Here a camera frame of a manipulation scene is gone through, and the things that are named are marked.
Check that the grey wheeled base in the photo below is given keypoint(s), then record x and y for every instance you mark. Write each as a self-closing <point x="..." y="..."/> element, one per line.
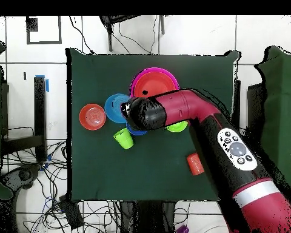
<point x="24" y="174"/>

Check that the green cup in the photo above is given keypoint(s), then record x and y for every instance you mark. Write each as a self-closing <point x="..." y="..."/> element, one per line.
<point x="123" y="139"/>

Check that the small purple object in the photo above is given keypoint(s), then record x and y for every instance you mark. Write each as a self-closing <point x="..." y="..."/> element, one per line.
<point x="183" y="229"/>

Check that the black camera tripod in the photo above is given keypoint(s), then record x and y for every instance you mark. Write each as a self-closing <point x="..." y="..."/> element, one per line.
<point x="109" y="36"/>

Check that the black metal stand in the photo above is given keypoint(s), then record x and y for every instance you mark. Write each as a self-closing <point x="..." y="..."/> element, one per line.
<point x="255" y="109"/>
<point x="40" y="109"/>

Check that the small orange bowl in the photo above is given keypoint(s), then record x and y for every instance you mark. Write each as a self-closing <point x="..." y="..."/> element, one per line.
<point x="92" y="117"/>

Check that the small dark blue bowl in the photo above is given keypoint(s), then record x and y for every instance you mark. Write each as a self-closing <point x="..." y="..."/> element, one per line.
<point x="137" y="132"/>

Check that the small light blue bowl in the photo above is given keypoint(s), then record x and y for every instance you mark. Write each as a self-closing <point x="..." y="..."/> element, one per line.
<point x="114" y="108"/>

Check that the large pink bowl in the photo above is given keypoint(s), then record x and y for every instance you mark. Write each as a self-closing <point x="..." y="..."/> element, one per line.
<point x="155" y="69"/>

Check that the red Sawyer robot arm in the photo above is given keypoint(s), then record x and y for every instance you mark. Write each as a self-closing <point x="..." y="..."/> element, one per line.
<point x="208" y="136"/>

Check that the black power brick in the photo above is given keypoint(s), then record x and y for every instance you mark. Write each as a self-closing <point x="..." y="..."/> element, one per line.
<point x="71" y="213"/>

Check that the orange cup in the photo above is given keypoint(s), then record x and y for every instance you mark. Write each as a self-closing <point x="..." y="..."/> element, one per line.
<point x="195" y="165"/>

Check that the dark green tablecloth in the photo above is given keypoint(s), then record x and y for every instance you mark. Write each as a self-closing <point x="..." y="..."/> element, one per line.
<point x="135" y="174"/>

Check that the large orange bowl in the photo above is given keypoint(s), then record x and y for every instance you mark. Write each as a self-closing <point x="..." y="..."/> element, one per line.
<point x="155" y="83"/>

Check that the small green bowl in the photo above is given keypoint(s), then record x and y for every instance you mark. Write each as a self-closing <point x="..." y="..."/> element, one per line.
<point x="177" y="127"/>

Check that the blue tape strip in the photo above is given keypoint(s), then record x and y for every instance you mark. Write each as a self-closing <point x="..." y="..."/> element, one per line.
<point x="47" y="86"/>

